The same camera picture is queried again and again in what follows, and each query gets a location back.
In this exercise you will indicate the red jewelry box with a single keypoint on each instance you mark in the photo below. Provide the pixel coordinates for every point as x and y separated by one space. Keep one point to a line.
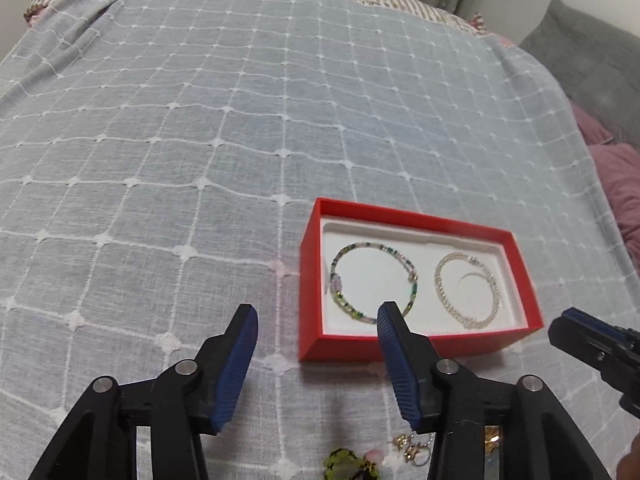
464 286

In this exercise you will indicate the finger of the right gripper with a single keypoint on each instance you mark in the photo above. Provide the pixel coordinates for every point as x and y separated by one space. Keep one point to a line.
605 347

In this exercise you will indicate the grey checked bedspread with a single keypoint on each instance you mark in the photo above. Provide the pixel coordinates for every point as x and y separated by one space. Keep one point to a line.
159 162

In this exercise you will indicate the silver gold small rings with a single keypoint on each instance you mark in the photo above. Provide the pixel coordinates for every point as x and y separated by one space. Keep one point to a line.
415 449

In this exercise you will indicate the grey pillow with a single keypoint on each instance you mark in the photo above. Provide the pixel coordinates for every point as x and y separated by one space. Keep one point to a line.
596 64

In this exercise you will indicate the gold ring cluster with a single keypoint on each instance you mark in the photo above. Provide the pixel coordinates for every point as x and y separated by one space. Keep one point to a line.
492 436

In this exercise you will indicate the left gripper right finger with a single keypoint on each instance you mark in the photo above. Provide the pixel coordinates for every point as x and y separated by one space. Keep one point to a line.
409 359

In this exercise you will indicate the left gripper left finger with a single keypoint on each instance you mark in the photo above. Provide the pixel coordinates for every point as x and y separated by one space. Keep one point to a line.
223 361

